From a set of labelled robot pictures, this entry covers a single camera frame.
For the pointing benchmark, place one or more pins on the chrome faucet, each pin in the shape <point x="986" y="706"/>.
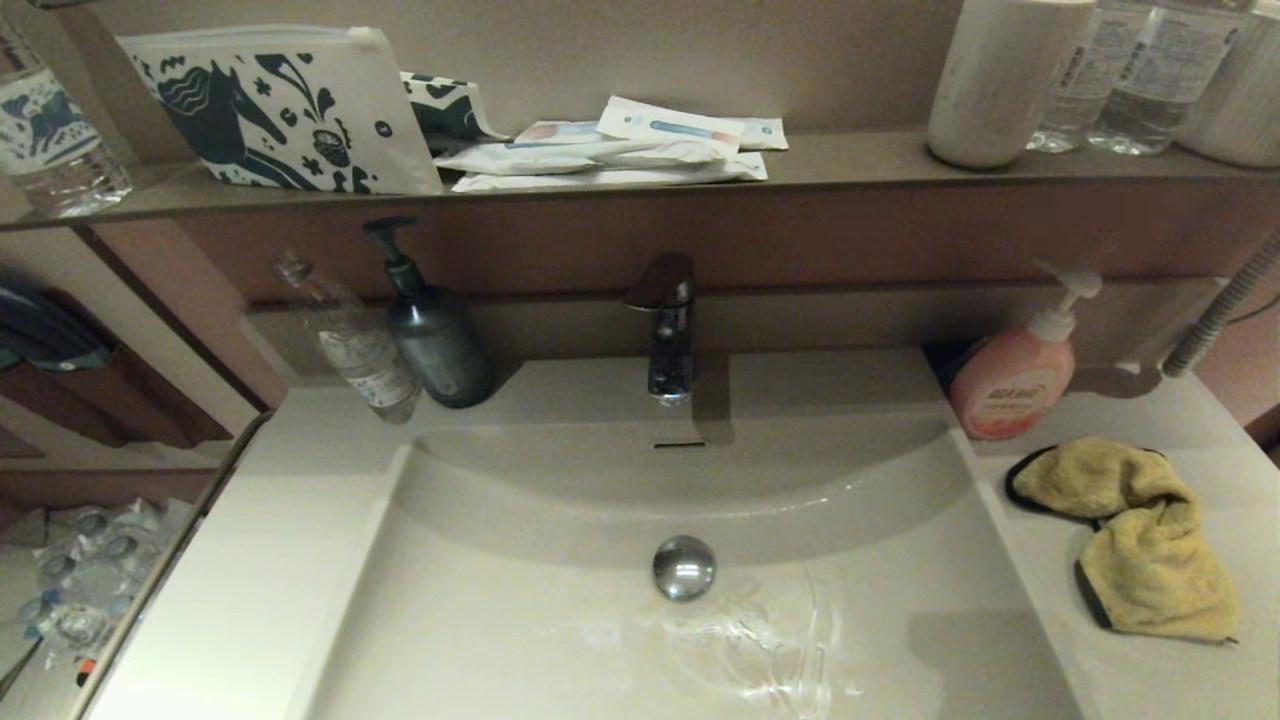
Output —
<point x="672" y="340"/>

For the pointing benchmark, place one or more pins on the yellow cloth with black trim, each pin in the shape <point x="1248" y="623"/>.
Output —
<point x="1150" y="570"/>

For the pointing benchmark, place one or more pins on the white sink basin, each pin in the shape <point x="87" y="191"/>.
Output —
<point x="480" y="600"/>

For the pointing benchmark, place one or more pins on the wide flat white sachet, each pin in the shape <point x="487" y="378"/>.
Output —
<point x="620" y="177"/>

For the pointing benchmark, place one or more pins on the dark grey pump bottle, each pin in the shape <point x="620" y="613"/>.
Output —
<point x="438" y="350"/>

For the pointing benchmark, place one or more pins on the chrome drain stopper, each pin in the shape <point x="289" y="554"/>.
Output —
<point x="684" y="567"/>

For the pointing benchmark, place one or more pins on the long white sachet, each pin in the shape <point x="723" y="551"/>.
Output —
<point x="560" y="154"/>

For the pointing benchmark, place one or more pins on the white sachet blue red stripe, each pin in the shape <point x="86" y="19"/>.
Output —
<point x="670" y="126"/>

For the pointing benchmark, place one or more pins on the white sachet orange blue print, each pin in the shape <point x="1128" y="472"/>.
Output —
<point x="556" y="131"/>

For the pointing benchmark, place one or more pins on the clear slim plastic bottle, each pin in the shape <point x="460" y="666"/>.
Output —
<point x="368" y="365"/>

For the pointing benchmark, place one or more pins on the small blue patterned pouch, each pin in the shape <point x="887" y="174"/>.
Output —
<point x="448" y="108"/>

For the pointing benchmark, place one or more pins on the pink soap pump bottle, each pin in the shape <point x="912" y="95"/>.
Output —
<point x="1008" y="385"/>

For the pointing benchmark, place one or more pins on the white pouch blue horse print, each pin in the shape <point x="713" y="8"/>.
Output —
<point x="292" y="110"/>

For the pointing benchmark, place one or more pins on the white ceramic cup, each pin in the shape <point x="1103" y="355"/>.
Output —
<point x="1248" y="110"/>
<point x="1000" y="90"/>

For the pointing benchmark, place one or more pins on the brown wooden rack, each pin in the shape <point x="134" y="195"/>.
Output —
<point x="130" y="405"/>

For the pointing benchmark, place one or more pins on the clear water bottle white label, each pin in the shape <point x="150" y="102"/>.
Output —
<point x="1085" y="90"/>
<point x="1160" y="80"/>

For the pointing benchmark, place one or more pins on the shrink-wrapped pack of bottles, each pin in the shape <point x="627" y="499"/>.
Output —
<point x="95" y="580"/>

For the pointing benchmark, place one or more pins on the dark blue grey object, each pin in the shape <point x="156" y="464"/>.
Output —
<point x="45" y="332"/>

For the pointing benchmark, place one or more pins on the water bottle blue horse label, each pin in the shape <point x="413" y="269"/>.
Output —
<point x="50" y="140"/>

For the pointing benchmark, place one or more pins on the brown wall shelf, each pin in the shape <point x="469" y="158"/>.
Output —
<point x="850" y="160"/>

